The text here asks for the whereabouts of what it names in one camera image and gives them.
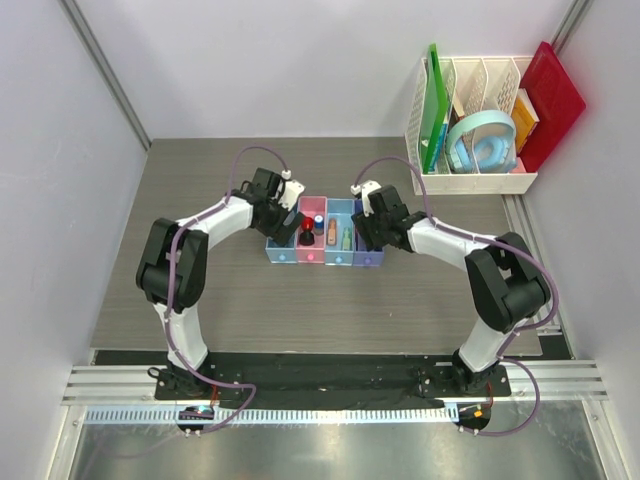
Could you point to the green folder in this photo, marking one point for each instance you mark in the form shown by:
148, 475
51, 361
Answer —
435, 101

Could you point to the blue cap stamp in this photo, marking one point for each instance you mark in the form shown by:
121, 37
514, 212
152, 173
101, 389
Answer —
318, 225

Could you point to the purple drawer box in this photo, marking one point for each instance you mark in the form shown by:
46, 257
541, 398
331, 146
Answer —
364, 257

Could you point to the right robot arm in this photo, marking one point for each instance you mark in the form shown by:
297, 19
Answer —
508, 287

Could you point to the slotted cable duct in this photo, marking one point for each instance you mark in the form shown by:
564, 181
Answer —
196, 415

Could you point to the white file organizer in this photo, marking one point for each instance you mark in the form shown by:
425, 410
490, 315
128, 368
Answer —
480, 83

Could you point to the pink drawer box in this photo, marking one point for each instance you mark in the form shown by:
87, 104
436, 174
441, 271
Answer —
311, 206

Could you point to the teal book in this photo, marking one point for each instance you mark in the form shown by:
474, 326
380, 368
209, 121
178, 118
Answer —
434, 147

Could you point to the aluminium rail frame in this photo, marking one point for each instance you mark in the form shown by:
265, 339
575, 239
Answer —
556, 380

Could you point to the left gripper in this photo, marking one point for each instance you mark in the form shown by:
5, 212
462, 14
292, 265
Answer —
281, 233

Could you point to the light blue drawer box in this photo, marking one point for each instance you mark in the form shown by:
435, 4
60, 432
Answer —
281, 254

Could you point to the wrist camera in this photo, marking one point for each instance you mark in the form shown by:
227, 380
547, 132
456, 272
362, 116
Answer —
364, 192
290, 193

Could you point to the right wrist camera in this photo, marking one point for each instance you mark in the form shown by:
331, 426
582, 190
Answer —
364, 192

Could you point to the red black stamp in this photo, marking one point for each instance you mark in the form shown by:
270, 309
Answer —
306, 236

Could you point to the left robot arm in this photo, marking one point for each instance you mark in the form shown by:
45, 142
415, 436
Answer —
173, 268

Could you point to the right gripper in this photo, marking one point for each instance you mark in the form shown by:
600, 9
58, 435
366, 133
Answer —
364, 224

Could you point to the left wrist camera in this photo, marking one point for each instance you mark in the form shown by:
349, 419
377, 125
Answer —
290, 193

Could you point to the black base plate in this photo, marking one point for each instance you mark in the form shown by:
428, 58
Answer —
288, 381

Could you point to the sky blue drawer box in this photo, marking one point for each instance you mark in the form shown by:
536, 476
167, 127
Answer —
341, 210

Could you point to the orange yellow book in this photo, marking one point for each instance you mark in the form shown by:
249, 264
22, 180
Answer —
525, 119

